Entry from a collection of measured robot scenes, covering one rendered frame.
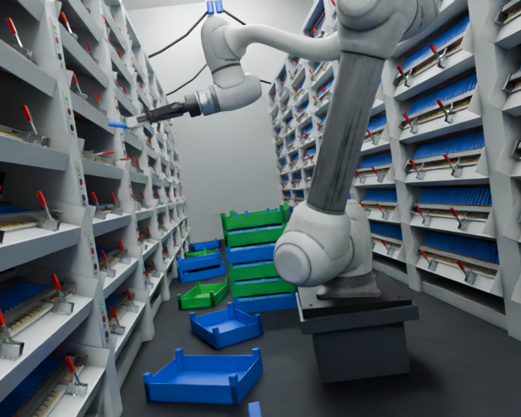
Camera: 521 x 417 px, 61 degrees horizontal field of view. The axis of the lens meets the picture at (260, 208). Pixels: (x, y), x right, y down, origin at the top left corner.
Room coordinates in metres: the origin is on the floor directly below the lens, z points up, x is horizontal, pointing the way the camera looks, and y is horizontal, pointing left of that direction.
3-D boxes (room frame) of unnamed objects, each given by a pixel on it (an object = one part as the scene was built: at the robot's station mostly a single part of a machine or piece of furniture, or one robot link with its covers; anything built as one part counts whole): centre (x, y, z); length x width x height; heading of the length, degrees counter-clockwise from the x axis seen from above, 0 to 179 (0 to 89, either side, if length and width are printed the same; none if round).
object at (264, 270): (2.11, 0.02, 0.20); 0.30 x 0.20 x 0.08; 80
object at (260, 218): (2.11, 0.02, 0.44); 0.30 x 0.20 x 0.08; 80
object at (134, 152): (2.57, 0.71, 0.87); 0.20 x 0.09 x 1.74; 96
